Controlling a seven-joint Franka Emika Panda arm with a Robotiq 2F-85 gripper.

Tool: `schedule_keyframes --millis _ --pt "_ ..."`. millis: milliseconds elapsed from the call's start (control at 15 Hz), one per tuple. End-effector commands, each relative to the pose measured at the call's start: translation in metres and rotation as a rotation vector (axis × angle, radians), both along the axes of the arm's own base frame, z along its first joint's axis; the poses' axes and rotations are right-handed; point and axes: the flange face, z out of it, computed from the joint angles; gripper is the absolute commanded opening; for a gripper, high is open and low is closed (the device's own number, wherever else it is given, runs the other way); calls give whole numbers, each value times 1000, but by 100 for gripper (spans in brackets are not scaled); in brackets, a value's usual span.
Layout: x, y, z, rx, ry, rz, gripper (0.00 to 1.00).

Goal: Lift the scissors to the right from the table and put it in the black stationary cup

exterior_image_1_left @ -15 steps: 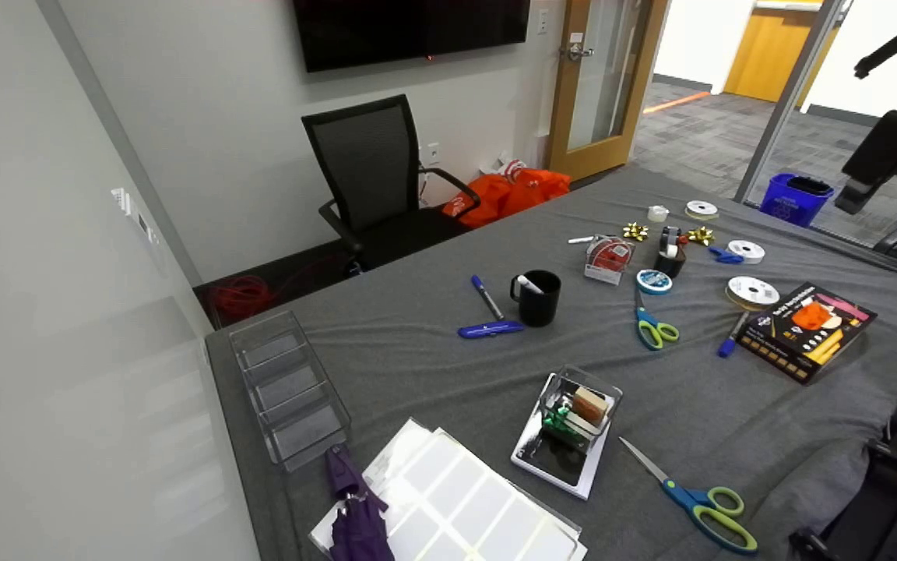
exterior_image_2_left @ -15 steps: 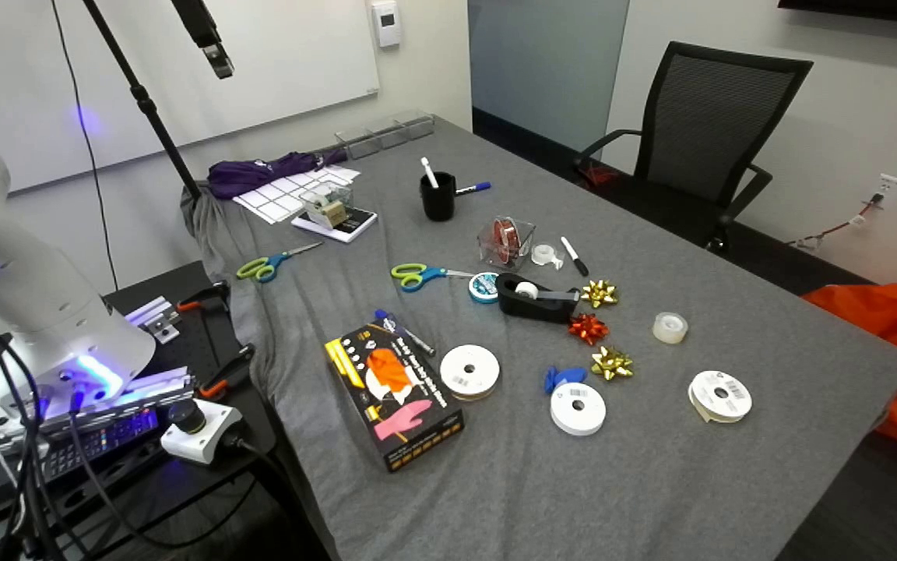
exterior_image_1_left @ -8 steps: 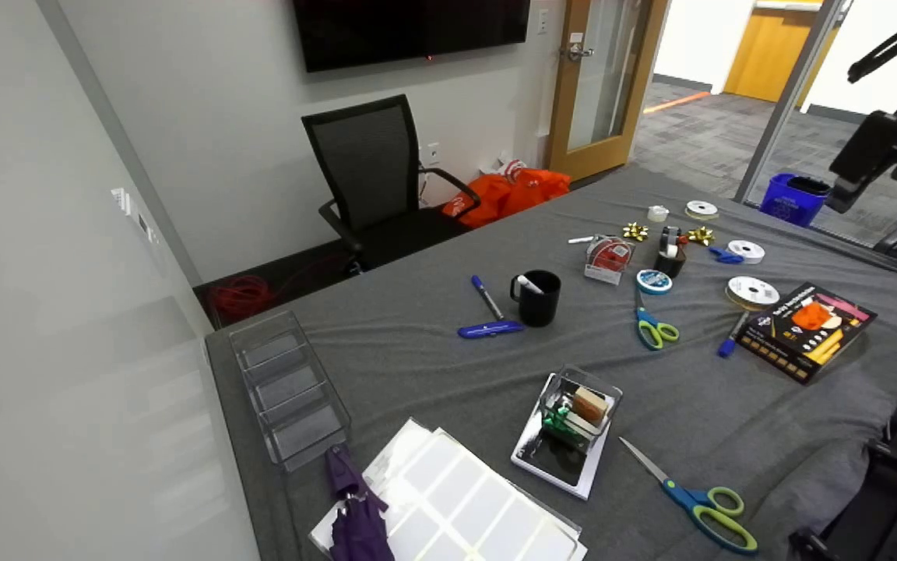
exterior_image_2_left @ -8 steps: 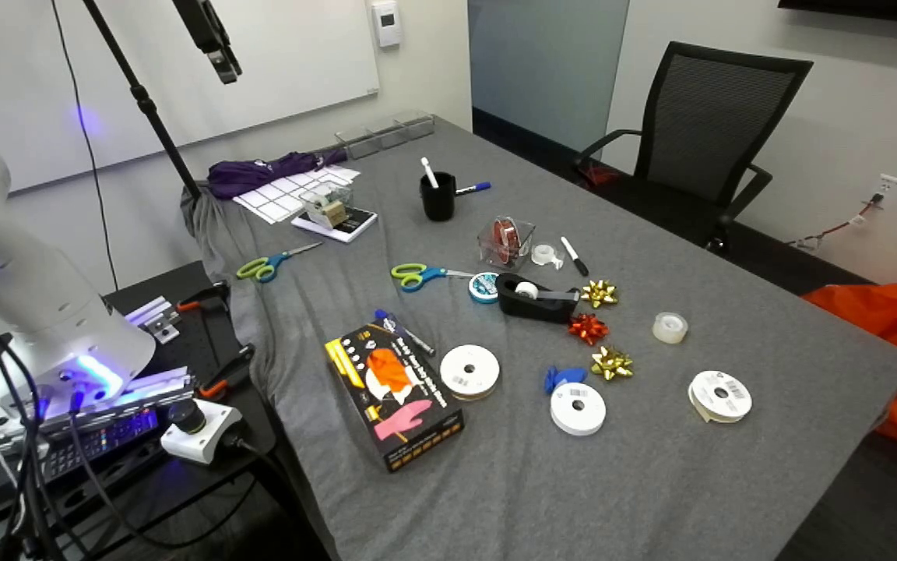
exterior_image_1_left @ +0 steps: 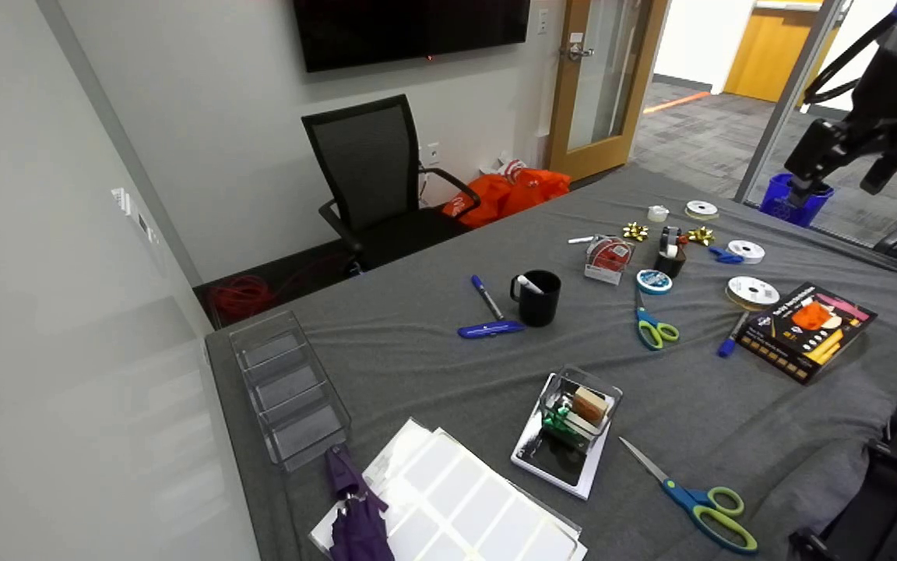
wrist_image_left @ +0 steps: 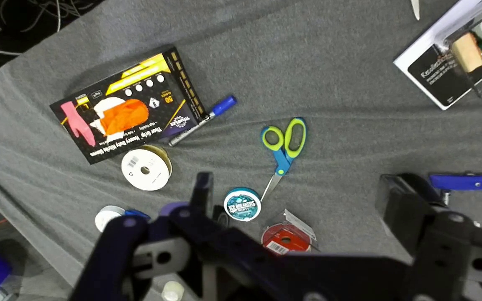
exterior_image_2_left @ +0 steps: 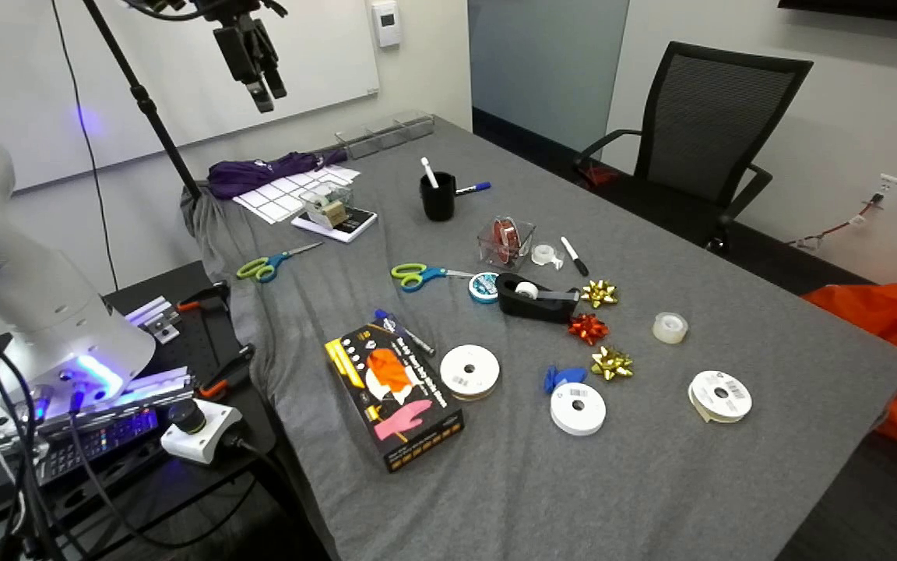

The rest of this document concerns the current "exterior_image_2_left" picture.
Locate orange handled clamp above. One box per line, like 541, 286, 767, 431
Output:
171, 286, 233, 317
195, 349, 255, 405

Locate clear bag with red items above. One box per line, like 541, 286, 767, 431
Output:
477, 210, 537, 272

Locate black tape dispenser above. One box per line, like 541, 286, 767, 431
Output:
495, 272, 583, 327

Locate clear tape roll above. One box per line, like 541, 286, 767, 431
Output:
650, 308, 690, 349

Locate red gift bow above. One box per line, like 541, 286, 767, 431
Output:
566, 310, 610, 346

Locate purple cloth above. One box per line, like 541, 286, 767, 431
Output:
204, 145, 351, 202

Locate gold gift bow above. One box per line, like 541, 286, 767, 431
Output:
575, 276, 620, 310
587, 342, 635, 384

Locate black mesh office chair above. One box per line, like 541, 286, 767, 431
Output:
570, 41, 815, 251

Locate black box with orange print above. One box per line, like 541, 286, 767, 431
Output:
321, 321, 468, 476

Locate black button box cable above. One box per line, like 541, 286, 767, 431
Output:
220, 432, 305, 500

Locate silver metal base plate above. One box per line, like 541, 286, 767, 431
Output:
0, 361, 195, 493

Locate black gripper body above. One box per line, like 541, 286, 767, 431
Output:
208, 8, 287, 93

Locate small clear round container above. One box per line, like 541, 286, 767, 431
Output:
525, 239, 566, 273

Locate white wall outlet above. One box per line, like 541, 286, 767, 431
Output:
870, 172, 897, 210

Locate black camera stand pole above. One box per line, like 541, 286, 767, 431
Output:
82, 0, 208, 200

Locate black wall television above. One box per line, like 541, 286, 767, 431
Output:
775, 0, 897, 28

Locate green blue handled scissors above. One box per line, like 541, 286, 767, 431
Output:
233, 239, 323, 286
389, 258, 477, 296

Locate white ribbon spool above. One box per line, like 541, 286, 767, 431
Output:
685, 366, 758, 428
546, 379, 610, 438
435, 342, 503, 402

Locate blue tape roll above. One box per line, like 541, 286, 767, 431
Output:
463, 268, 503, 308

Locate white box with black button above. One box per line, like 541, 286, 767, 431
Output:
160, 397, 245, 466

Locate black marker with white cap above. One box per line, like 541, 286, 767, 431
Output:
558, 233, 595, 279

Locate clear plastic stationery box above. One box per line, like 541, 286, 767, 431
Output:
289, 186, 381, 247

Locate white wall thermostat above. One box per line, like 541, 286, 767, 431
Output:
366, 0, 406, 52

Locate grey tablecloth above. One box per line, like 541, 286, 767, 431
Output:
177, 111, 897, 561

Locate blue gift bow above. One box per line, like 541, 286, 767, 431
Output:
541, 361, 587, 397

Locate black pen holder cup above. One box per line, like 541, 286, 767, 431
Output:
416, 167, 460, 223

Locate black equipment cart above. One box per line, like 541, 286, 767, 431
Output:
0, 258, 305, 561

